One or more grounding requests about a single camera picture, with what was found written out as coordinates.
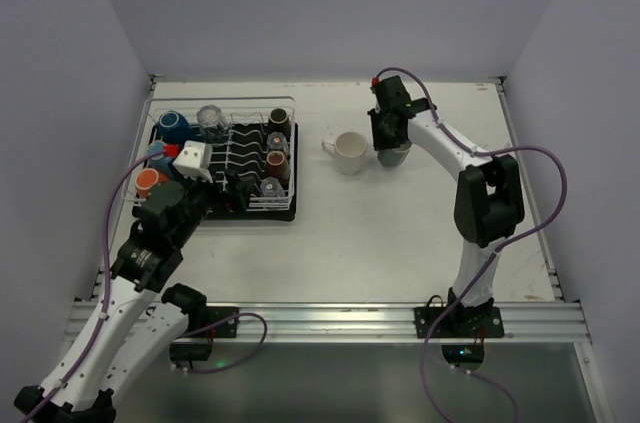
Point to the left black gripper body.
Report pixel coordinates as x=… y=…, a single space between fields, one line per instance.
x=228 y=188

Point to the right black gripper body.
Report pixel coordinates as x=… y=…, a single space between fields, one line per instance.
x=388 y=132

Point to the grey mug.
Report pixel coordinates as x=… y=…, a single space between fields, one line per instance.
x=393 y=158

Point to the white mug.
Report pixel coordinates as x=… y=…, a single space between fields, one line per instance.
x=348 y=152

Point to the clear small glass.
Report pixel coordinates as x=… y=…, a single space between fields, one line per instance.
x=271 y=190
x=277 y=141

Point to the light blue mug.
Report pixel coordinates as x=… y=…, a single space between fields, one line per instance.
x=162 y=156

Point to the large clear glass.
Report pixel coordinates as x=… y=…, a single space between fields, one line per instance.
x=212 y=124

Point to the dark blue mug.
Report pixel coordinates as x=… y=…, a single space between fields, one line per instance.
x=173 y=128

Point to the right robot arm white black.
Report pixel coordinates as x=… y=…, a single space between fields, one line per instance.
x=488 y=204

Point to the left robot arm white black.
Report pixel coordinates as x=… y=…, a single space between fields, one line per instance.
x=138 y=314

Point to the brown cup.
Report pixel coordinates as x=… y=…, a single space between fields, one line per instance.
x=277 y=166

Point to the orange cup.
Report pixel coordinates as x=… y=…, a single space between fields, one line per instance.
x=147 y=179

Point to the black cup beige rim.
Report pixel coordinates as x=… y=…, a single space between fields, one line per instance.
x=279 y=122

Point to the white wire dish rack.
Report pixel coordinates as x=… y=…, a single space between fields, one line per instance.
x=243 y=151

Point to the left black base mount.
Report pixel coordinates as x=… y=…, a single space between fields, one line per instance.
x=206 y=324

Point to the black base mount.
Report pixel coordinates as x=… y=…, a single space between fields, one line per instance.
x=477 y=324
x=206 y=324

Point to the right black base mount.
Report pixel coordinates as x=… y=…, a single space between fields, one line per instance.
x=477 y=324

